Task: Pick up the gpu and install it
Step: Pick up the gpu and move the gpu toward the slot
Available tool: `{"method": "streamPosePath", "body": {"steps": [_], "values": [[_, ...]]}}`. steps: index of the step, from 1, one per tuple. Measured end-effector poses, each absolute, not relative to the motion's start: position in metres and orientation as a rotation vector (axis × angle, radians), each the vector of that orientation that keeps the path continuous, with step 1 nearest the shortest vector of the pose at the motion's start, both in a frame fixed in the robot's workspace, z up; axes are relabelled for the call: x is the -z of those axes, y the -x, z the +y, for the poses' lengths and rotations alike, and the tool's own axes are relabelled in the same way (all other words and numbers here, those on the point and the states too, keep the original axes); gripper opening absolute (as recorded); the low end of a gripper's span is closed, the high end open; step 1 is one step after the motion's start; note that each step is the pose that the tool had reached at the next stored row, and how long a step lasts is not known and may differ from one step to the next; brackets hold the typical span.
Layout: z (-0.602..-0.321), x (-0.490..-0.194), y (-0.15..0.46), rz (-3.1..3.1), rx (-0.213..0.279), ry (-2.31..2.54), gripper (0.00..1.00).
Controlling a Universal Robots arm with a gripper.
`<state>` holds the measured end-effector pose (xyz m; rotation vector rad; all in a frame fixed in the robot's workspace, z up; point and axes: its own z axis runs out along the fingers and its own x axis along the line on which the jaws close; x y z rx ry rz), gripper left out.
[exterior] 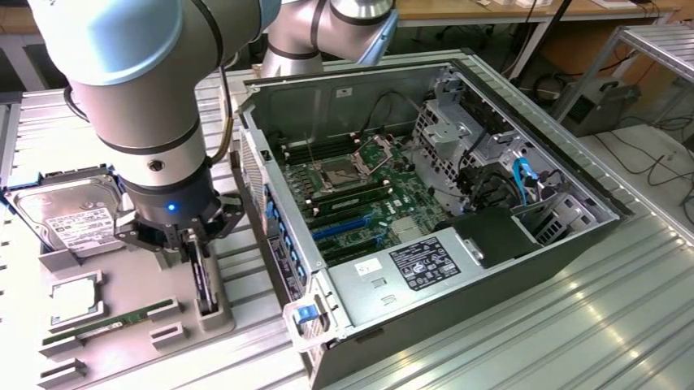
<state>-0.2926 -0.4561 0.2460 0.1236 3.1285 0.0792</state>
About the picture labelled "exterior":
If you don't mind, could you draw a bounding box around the thin metal locking lever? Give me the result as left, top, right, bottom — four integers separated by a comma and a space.
304, 132, 321, 171

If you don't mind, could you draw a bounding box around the grey power supply unit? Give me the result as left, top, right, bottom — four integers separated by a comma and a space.
327, 226, 484, 328

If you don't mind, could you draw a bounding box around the blue flat wire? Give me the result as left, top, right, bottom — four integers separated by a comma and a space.
511, 156, 544, 204

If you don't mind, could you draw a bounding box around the silver metal disk bay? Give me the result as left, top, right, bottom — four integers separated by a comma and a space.
409, 99, 489, 197

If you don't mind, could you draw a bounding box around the installed black RAM stick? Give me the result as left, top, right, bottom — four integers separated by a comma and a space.
309, 183, 393, 214

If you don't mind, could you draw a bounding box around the silver hard disk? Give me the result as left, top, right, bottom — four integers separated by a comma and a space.
2, 165, 126, 258

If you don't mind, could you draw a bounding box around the aluminium frame table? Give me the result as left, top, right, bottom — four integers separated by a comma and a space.
558, 24, 694, 123

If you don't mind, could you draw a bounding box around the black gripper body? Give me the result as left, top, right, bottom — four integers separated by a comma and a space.
124, 162, 224, 233

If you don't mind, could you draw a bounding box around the open black PC case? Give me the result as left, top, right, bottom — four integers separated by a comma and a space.
236, 56, 636, 390

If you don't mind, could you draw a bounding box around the wooden desk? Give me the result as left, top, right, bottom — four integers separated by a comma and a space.
395, 0, 694, 28

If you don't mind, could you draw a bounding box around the black wire bundle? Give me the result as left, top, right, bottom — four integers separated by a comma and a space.
455, 162, 516, 209

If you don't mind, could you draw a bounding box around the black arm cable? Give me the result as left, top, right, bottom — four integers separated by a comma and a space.
207, 63, 240, 164

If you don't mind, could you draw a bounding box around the green motherboard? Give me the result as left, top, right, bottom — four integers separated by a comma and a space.
280, 132, 441, 266

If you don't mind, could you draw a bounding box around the silver CPU chip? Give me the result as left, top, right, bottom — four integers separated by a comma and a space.
49, 279, 105, 323

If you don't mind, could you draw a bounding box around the CPU socket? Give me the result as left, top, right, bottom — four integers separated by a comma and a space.
317, 159, 372, 193

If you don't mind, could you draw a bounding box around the silver chipset heatsink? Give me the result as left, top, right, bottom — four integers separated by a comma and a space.
389, 218, 431, 237

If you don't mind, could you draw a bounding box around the grey parts rack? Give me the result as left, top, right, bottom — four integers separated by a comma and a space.
0, 239, 235, 390

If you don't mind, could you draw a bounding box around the black box device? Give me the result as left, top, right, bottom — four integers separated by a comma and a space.
563, 80, 642, 137

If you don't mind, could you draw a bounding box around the black plastic fan shroud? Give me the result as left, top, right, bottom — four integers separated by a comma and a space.
451, 210, 544, 270

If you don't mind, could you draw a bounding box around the green RAM stick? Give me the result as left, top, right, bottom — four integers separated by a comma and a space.
41, 310, 142, 341

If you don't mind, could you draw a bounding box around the blue expansion slot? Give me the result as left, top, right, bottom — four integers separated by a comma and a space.
309, 216, 371, 241

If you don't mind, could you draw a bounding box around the black graphics card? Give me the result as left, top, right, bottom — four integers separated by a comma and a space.
183, 233, 219, 314

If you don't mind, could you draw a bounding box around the open metal socket cover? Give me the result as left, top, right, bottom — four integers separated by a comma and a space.
349, 135, 399, 172

